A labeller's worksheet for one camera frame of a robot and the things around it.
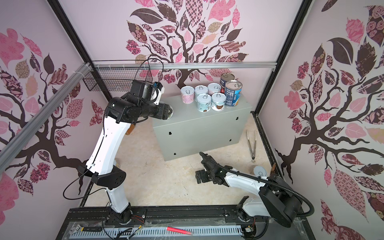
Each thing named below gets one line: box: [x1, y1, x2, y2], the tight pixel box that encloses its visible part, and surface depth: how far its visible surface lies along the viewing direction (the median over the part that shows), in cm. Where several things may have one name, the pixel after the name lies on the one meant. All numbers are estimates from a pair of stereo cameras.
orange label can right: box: [253, 166, 267, 177], surface depth 85 cm
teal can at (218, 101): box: [211, 92, 227, 112], surface depth 74 cm
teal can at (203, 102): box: [196, 93, 212, 113], surface depth 74 cm
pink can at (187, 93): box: [180, 86, 195, 104], surface depth 77 cm
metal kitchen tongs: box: [246, 129, 257, 163], surface depth 99 cm
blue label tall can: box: [224, 79, 243, 107], surface depth 73 cm
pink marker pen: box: [166, 226, 193, 235], surface depth 71 cm
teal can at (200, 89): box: [194, 85, 209, 101], surface depth 78 cm
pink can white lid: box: [207, 82, 222, 96], surface depth 79 cm
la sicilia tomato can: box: [220, 73, 235, 94], surface depth 78 cm
